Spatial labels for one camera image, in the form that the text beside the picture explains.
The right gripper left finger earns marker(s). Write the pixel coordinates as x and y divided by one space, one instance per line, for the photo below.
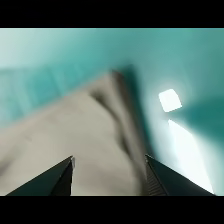
55 180

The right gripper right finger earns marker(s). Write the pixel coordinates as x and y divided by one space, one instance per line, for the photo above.
166 181

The beige garment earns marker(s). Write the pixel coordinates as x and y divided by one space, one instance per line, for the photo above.
80 140

